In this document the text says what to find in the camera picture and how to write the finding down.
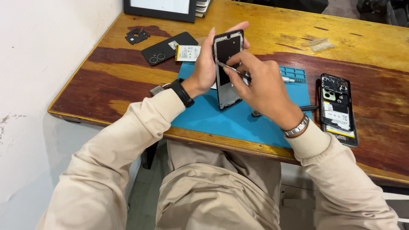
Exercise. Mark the person's right hand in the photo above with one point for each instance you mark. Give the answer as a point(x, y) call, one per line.
point(268, 86)

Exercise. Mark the person's left hand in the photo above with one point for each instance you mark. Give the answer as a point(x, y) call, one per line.
point(201, 72)

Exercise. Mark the silver metal tweezers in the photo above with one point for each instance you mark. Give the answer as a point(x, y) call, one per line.
point(231, 68)

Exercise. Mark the black phone display frame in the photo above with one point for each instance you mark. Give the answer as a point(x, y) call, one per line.
point(228, 48)

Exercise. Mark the silver precision screwdriver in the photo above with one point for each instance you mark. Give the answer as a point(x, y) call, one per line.
point(289, 79)

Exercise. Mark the white phone battery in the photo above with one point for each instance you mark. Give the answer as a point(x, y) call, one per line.
point(188, 53)

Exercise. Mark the black wrist smartwatch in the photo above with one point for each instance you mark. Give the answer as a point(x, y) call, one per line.
point(182, 92)

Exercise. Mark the black phone back cover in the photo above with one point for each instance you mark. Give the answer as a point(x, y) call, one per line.
point(166, 48)

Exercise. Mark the black spudger tool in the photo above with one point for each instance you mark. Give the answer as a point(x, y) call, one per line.
point(308, 108)

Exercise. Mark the grey metal clip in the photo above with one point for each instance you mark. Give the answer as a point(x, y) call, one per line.
point(157, 90)

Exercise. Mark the blue silicone repair mat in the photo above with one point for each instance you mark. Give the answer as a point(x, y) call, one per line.
point(220, 118)

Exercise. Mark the clear plastic bag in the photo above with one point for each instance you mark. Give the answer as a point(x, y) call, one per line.
point(321, 44)

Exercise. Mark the black plastic phone shield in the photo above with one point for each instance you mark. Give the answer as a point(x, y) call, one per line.
point(136, 35)

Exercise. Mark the opened phone with battery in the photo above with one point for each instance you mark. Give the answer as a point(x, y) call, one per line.
point(338, 111)

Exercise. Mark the black framed board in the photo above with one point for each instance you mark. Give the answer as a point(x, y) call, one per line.
point(159, 8)

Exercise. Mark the black bag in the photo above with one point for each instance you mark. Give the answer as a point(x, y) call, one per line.
point(287, 4)

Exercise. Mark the black table leg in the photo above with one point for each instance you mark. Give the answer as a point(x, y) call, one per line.
point(149, 155)

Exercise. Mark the person's beige trousers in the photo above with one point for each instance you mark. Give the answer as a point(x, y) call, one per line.
point(217, 191)

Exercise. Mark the dark chair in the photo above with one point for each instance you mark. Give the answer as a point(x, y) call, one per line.
point(383, 11)

